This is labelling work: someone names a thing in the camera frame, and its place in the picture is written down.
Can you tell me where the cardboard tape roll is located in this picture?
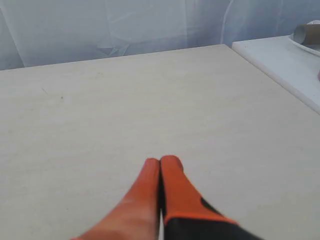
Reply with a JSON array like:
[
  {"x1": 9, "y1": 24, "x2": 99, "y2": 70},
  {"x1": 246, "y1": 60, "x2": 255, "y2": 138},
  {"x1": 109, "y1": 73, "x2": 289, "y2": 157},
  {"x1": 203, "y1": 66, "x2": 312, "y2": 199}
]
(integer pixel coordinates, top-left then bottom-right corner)
[{"x1": 291, "y1": 20, "x2": 320, "y2": 57}]

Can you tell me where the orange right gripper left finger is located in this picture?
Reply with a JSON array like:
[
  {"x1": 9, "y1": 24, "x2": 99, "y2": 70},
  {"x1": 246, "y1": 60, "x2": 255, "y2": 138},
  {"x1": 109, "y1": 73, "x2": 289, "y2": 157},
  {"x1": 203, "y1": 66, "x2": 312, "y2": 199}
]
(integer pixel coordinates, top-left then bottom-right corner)
[{"x1": 75, "y1": 158, "x2": 160, "y2": 240}]

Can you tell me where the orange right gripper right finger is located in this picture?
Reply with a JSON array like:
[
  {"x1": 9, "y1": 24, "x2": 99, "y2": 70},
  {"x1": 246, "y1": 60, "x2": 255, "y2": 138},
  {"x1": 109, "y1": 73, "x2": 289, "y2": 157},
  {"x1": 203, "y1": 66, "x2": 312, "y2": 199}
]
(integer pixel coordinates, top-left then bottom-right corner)
[{"x1": 160, "y1": 155, "x2": 259, "y2": 240}]

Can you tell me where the white side table board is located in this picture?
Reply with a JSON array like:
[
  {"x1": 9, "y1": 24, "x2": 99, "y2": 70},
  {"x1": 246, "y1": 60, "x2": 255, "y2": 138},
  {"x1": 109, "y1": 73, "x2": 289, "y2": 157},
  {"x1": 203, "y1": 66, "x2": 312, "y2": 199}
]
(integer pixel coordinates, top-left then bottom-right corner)
[{"x1": 232, "y1": 36, "x2": 320, "y2": 113}]

